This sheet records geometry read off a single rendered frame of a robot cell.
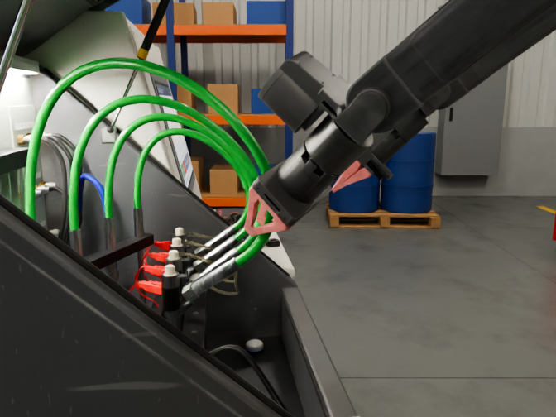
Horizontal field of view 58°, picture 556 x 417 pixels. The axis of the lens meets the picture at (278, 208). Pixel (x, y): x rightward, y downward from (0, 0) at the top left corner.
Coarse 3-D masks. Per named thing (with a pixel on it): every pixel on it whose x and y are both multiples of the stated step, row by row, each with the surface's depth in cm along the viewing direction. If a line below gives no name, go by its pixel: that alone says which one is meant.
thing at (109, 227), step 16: (128, 128) 88; (208, 128) 90; (224, 144) 90; (112, 160) 88; (240, 160) 92; (112, 176) 89; (112, 192) 90; (112, 208) 91; (112, 224) 91; (112, 240) 91; (208, 256) 94
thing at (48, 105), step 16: (96, 64) 65; (112, 64) 64; (128, 64) 64; (144, 64) 63; (64, 80) 67; (176, 80) 63; (192, 80) 63; (48, 96) 68; (208, 96) 62; (48, 112) 69; (224, 112) 62; (240, 128) 62; (32, 144) 70; (256, 144) 62; (32, 160) 71; (256, 160) 62; (32, 176) 72; (32, 192) 72; (32, 208) 73; (256, 240) 64; (240, 256) 65
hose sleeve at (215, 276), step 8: (224, 264) 66; (232, 264) 66; (216, 272) 66; (224, 272) 66; (232, 272) 66; (200, 280) 68; (208, 280) 67; (216, 280) 67; (192, 288) 68; (200, 288) 67; (208, 288) 68
